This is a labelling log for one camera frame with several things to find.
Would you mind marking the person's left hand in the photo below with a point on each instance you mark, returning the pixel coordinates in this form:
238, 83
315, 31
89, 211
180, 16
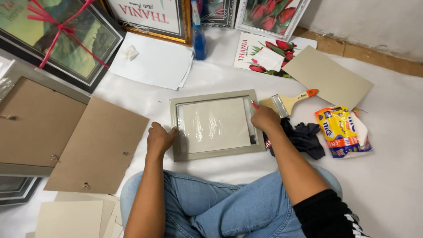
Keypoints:
158, 138

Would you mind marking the person's right hand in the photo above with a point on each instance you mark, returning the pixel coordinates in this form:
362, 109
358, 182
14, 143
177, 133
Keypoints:
264, 118

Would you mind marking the person's right fingers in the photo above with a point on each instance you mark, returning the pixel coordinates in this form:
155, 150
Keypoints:
257, 117

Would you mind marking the red utility knife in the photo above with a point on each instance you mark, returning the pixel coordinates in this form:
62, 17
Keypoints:
254, 105

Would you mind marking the dark grey cloth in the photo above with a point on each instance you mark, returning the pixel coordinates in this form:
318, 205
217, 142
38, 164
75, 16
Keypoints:
304, 137

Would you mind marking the small white paper piece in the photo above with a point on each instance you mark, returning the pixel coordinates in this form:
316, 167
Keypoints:
268, 58

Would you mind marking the red tulip printed sheet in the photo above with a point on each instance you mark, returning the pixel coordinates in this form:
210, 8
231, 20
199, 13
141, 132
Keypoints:
251, 49

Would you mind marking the beige cardboard sheet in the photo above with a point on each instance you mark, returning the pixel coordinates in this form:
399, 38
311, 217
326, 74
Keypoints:
327, 77

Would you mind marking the yellow blue plastic packet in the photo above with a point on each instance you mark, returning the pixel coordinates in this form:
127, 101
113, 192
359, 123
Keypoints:
337, 129

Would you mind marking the person's blue jeans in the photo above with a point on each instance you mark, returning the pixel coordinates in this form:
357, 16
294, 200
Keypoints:
231, 208

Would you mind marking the blue spray bottle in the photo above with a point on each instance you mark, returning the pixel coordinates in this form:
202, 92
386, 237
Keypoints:
199, 36

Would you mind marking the stack of white paper sheets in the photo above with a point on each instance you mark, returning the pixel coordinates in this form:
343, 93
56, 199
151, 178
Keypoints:
155, 62

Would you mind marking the person's black sleeve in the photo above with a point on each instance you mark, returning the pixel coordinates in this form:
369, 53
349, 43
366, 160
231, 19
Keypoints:
327, 216

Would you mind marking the crumpled white tissue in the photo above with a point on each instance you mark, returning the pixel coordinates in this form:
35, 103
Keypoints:
130, 53

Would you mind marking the brown backing board with hooks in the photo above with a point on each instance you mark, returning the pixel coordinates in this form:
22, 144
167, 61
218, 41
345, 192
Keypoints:
99, 145

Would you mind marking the pile of beige card sheets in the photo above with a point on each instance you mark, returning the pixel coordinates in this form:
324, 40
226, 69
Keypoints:
76, 215

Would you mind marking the stack of dark frames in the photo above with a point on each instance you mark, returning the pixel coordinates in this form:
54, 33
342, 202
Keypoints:
16, 190

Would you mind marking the white frame with tulip picture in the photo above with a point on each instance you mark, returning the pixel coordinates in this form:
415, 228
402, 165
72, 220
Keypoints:
271, 15

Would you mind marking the ornate silver picture frame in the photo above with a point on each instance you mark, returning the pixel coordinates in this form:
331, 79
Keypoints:
218, 11

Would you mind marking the gold picture frame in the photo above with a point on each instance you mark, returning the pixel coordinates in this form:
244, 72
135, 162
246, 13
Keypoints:
152, 16

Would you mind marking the black frame with landscape picture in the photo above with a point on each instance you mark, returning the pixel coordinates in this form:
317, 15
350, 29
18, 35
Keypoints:
62, 39

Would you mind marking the large silver frame brown back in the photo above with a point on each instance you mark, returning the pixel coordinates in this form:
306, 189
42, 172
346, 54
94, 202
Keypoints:
36, 122

